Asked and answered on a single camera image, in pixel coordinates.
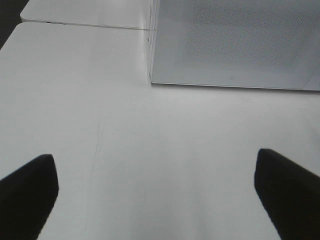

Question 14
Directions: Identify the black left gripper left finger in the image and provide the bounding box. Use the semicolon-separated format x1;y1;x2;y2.
0;154;59;240

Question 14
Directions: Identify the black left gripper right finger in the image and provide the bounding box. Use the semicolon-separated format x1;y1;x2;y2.
254;148;320;240

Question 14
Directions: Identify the white microwave door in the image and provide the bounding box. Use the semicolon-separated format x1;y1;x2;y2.
150;0;320;91

